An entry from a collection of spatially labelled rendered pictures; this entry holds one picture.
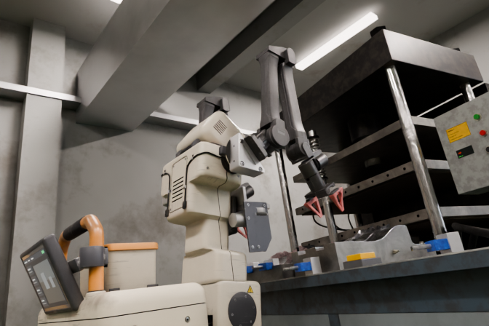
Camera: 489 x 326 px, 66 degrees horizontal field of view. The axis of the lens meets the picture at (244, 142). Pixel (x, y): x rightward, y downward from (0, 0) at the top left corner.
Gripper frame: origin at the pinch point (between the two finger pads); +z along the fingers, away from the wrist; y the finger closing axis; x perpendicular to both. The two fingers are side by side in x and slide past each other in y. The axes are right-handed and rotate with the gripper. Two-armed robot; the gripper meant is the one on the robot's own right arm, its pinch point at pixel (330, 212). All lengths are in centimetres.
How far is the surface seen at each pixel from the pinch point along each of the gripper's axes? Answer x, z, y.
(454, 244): 8.4, 15.2, -38.1
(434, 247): 12.1, 13.5, -34.4
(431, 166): -91, 17, -1
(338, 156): -106, -4, 56
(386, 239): -13.3, 19.3, -6.0
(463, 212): -92, 46, -4
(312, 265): 14.9, 11.6, 5.9
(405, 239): -22.1, 24.4, -8.0
